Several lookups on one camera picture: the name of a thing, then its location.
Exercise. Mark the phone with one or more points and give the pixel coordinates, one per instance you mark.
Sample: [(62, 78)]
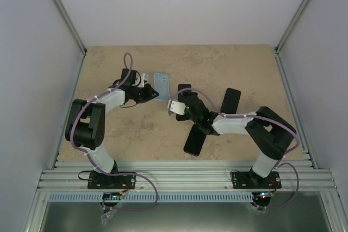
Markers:
[(230, 101), (195, 141)]

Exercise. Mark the circuit board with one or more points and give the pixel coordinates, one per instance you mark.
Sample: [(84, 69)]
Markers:
[(263, 194), (115, 196)]

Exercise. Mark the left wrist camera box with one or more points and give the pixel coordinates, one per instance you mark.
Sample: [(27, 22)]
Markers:
[(142, 80)]

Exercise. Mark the phone in purple-edged case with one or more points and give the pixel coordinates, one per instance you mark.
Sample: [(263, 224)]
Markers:
[(195, 141)]

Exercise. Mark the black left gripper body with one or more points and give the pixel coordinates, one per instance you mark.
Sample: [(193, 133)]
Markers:
[(143, 96)]

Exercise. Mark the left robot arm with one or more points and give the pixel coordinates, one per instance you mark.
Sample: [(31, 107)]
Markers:
[(85, 128)]

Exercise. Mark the frame post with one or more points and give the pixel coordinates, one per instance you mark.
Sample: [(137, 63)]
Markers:
[(66, 18), (291, 26)]

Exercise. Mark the slotted cable duct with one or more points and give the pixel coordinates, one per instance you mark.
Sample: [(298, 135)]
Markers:
[(162, 197)]

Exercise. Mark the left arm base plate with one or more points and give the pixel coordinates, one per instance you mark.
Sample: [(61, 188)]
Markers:
[(101, 181)]

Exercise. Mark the left frame post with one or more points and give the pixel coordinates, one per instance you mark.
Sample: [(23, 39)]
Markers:
[(66, 18)]

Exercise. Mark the left circuit board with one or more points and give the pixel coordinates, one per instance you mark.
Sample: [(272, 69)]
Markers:
[(115, 196)]

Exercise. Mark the aluminium rail beam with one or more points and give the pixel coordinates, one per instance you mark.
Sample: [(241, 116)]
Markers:
[(186, 175)]

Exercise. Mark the right circuit board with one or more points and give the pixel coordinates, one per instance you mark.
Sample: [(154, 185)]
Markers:
[(263, 194)]

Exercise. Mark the black smartphone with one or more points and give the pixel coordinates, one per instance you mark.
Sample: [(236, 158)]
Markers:
[(183, 88)]

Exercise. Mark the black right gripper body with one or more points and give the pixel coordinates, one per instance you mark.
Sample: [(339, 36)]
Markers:
[(193, 118)]

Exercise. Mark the light blue phone case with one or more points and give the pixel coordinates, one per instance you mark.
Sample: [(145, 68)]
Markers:
[(161, 85)]

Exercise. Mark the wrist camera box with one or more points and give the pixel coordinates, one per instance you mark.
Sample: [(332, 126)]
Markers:
[(176, 107), (142, 80)]

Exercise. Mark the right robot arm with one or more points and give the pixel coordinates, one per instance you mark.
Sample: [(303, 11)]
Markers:
[(271, 134)]

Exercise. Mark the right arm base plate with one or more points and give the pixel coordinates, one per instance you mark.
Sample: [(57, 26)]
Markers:
[(250, 180)]

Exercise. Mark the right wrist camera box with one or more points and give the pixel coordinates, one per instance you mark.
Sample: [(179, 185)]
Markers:
[(176, 107)]

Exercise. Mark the clear plastic bag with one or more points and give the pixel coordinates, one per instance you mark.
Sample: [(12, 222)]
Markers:
[(106, 217)]

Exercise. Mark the right frame post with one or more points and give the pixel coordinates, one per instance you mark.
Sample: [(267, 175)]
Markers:
[(291, 26)]

